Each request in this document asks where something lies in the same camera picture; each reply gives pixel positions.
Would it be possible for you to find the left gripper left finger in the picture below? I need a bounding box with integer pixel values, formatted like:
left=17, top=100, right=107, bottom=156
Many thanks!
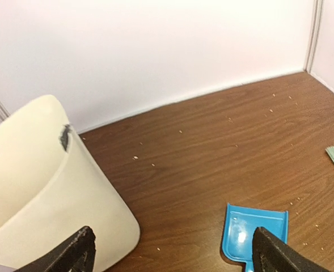
left=17, top=226, right=96, bottom=272

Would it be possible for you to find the blue plastic dustpan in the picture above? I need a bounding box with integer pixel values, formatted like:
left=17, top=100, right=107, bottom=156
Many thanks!
left=221, top=203, right=289, bottom=271

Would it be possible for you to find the right aluminium frame post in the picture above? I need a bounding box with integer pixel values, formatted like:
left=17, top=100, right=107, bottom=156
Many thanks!
left=303, top=0, right=324, bottom=74

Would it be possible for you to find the beige plastic waste bin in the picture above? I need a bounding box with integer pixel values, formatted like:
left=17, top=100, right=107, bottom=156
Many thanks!
left=0, top=95, right=141, bottom=271

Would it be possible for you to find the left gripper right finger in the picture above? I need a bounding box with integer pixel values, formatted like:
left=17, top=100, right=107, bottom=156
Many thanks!
left=252, top=227, right=329, bottom=272

